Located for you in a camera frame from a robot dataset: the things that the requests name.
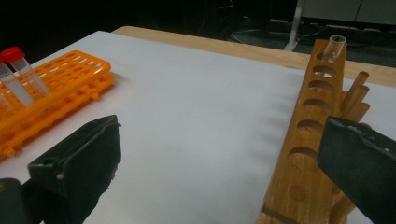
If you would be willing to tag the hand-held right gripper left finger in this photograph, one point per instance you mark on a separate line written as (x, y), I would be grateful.
(84, 161)

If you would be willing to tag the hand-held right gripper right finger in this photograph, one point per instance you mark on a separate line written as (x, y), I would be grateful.
(364, 171)

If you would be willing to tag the wooden tube rack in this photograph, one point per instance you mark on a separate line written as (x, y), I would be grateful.
(308, 174)

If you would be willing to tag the orange plastic tube rack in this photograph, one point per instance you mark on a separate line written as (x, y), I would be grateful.
(71, 84)

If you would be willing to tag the red-capped test tube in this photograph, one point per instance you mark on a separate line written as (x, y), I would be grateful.
(29, 76)
(14, 87)

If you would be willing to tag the white table mat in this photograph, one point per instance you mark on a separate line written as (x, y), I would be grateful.
(193, 124)

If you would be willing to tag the clear uncapped glass tube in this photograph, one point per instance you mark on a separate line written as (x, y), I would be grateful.
(334, 46)

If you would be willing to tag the white metal desk frame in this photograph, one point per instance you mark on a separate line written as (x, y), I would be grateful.
(295, 28)

